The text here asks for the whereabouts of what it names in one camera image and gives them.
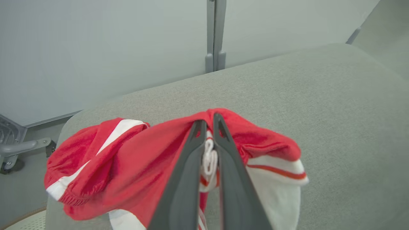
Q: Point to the beige perforated panel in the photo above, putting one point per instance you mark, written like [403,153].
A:
[30,223]

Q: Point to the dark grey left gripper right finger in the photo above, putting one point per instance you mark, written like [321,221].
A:
[238,198]

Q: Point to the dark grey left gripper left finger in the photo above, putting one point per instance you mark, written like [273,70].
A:
[182,191]

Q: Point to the grey wheeled metal frame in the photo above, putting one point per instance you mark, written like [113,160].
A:
[16,147]

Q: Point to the grey metal partition post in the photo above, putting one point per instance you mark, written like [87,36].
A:
[215,32]

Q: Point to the red white Bulls jersey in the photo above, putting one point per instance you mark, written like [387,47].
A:
[274,195]

